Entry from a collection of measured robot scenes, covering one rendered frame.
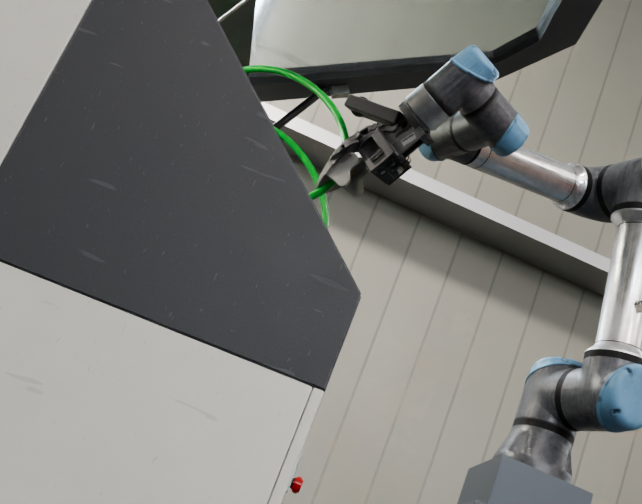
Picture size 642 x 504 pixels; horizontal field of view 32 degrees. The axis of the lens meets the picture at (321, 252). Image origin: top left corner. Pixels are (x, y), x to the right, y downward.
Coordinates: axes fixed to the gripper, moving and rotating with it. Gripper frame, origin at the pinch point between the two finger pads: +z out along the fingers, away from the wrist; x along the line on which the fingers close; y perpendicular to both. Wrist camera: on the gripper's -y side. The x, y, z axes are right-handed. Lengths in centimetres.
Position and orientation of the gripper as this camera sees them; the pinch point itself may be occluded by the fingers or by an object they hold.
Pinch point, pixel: (324, 181)
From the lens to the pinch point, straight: 200.0
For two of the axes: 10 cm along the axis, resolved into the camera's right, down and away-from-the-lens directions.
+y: 4.3, 7.3, -5.4
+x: 5.0, 3.0, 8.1
